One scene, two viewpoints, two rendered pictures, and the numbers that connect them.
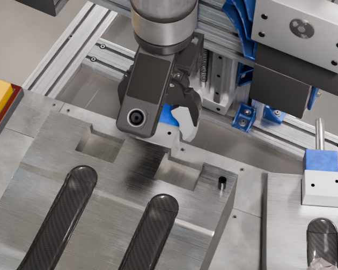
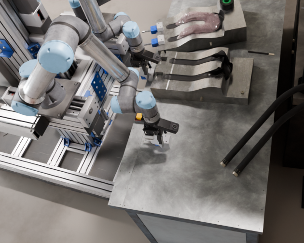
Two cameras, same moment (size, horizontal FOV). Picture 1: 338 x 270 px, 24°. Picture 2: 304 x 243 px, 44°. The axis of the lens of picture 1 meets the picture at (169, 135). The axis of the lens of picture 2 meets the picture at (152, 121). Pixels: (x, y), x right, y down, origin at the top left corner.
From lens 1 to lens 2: 162 cm
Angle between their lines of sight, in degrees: 42
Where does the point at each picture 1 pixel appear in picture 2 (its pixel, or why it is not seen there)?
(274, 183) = (160, 49)
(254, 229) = not seen: hidden behind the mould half
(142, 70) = (146, 54)
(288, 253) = (176, 43)
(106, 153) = (158, 78)
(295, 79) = (128, 56)
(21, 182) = (171, 87)
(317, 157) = (153, 41)
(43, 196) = (173, 82)
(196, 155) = not seen: hidden behind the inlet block
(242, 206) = not seen: hidden behind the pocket
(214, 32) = (108, 85)
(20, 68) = (78, 219)
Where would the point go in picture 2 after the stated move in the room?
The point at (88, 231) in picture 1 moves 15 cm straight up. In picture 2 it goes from (180, 72) to (175, 52)
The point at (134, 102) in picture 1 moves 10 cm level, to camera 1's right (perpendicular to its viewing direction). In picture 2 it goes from (153, 57) to (151, 44)
